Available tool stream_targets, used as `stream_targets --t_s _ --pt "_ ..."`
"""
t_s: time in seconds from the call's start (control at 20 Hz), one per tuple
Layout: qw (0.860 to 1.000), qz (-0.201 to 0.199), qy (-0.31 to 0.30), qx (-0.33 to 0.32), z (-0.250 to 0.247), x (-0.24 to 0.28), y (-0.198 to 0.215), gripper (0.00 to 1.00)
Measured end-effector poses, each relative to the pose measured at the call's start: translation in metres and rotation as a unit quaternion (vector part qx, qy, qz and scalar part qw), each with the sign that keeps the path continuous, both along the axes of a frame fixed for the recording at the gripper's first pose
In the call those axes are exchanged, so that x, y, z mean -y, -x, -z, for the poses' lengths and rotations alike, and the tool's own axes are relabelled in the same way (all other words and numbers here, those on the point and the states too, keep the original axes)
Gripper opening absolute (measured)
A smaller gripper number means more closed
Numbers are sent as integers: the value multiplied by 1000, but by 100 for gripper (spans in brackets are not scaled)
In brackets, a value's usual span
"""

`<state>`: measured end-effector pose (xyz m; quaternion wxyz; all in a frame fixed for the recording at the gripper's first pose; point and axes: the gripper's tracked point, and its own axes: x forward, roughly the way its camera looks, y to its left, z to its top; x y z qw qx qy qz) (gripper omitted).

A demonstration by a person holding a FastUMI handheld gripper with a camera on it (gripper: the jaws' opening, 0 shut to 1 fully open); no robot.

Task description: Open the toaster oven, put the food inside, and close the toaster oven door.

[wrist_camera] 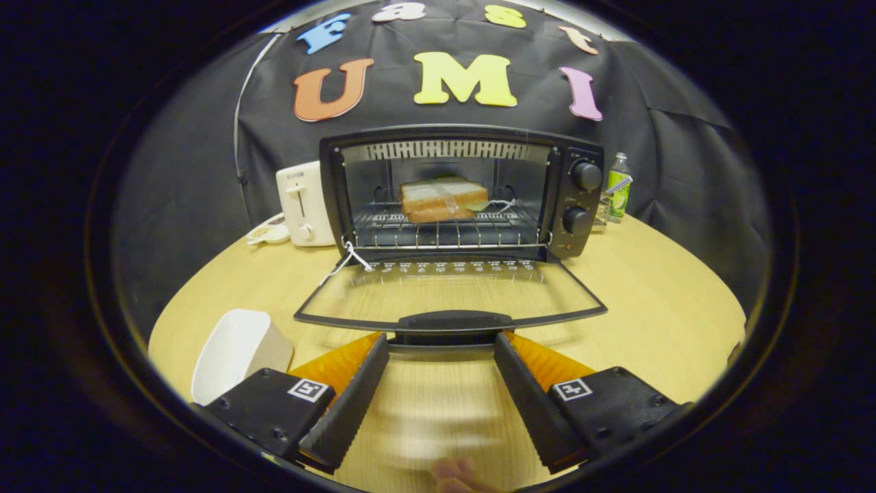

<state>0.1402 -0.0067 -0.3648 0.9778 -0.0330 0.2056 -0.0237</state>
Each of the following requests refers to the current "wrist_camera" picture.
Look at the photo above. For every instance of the clear glass cup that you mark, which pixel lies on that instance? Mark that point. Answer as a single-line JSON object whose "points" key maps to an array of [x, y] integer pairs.
{"points": [[602, 212]]}

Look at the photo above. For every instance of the toasted bread sandwich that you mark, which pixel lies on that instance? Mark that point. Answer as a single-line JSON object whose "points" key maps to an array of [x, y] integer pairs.
{"points": [[441, 198]]}

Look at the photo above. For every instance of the white plastic container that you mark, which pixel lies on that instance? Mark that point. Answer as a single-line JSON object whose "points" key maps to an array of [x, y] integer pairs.
{"points": [[236, 349]]}

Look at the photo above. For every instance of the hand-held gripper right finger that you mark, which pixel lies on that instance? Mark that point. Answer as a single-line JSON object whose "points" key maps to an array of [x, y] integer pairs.
{"points": [[540, 418]]}

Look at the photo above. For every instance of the green label plastic bottle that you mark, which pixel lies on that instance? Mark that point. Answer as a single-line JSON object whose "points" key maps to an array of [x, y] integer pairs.
{"points": [[619, 202]]}

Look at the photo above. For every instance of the small white dish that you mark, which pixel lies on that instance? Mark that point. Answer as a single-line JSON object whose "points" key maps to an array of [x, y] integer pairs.
{"points": [[268, 233]]}

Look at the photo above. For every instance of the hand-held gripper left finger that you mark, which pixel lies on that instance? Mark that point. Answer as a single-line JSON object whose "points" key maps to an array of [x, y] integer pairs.
{"points": [[352, 411]]}

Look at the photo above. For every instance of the white pop-up toaster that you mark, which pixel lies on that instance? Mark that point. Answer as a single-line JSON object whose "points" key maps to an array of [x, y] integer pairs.
{"points": [[304, 205]]}

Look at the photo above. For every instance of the black toaster oven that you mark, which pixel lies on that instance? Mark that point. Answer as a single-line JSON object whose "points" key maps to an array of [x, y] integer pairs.
{"points": [[561, 198]]}

